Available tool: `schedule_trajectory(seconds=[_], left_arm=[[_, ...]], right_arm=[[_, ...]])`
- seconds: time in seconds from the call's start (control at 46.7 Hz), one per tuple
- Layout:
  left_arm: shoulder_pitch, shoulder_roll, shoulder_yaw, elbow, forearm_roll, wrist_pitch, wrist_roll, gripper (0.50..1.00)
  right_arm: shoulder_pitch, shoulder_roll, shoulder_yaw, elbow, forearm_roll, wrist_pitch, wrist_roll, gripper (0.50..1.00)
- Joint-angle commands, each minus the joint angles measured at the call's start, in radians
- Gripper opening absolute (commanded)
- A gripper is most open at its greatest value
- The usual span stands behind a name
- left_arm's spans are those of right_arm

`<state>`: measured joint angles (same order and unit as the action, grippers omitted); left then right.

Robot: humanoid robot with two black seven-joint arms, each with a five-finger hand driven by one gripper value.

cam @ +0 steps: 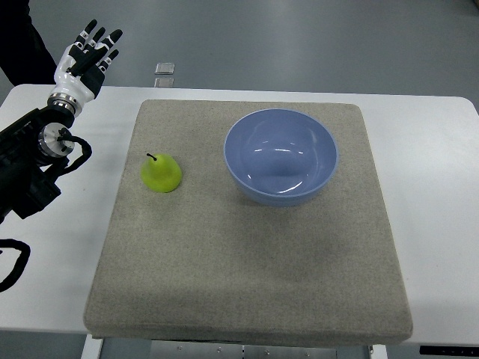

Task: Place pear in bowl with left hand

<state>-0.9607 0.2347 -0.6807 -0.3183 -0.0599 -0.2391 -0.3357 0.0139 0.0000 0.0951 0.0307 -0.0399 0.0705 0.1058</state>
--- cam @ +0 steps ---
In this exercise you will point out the green pear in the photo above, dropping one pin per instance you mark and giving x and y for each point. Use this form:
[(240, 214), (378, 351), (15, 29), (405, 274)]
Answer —
[(161, 173)]

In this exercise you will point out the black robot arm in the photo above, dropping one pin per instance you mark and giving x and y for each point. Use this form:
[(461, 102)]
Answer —
[(28, 172)]

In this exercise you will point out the metal table frame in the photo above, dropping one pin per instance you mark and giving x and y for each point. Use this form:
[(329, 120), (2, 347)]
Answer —
[(171, 349)]

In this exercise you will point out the dark clothed person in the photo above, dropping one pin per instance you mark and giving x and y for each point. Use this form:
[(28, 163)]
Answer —
[(24, 56)]

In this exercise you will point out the upper floor outlet plate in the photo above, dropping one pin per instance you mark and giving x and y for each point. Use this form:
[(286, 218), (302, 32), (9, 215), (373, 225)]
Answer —
[(163, 68)]

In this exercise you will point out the blue bowl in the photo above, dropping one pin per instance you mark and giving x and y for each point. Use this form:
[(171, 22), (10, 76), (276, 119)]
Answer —
[(280, 157)]

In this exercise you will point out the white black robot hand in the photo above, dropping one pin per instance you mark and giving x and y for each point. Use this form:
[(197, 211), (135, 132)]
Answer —
[(81, 71)]

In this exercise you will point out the floor outlet plate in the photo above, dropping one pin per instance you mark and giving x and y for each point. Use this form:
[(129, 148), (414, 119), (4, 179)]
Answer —
[(163, 68), (164, 82)]

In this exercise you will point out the lower floor outlet plate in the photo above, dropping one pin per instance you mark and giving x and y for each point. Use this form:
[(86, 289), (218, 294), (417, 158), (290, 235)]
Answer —
[(164, 82)]

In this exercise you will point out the black table control panel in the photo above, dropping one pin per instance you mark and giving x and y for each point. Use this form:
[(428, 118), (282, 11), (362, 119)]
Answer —
[(460, 351)]

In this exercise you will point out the grey fabric mat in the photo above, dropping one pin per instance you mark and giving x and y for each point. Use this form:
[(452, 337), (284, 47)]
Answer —
[(205, 263)]

